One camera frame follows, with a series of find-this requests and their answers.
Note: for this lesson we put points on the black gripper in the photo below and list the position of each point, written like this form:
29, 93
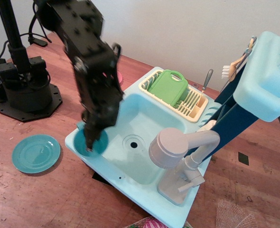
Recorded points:
100, 111

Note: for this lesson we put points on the teal plastic cup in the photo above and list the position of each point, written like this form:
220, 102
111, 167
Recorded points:
99, 146

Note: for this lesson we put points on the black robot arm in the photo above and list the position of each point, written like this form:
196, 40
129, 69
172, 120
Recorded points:
78, 24

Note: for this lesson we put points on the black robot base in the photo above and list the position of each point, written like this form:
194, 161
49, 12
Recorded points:
27, 97

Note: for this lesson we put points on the light blue toy sink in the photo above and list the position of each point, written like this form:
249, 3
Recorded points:
126, 164

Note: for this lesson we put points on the pink plate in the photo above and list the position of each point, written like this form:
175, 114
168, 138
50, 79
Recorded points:
120, 78

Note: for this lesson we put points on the teal saucer plate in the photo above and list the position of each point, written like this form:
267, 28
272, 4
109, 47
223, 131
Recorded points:
36, 153

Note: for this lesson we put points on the green cutting board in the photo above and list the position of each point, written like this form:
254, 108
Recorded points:
169, 86

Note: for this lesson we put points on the grey toy faucet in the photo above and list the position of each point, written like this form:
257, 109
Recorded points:
181, 154

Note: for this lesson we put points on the cream dish rack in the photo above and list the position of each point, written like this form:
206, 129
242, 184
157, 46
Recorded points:
190, 105

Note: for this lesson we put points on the pink mesh bag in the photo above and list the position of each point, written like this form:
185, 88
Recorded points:
148, 222

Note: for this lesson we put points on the white dish brush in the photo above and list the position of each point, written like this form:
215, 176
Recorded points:
225, 71

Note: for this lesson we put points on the light blue top shelf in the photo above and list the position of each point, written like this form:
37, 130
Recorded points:
258, 90

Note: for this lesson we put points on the black cable clamp foot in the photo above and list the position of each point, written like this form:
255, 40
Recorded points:
37, 41

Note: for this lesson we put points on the grey handled utensil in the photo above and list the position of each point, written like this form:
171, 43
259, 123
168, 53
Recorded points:
207, 79

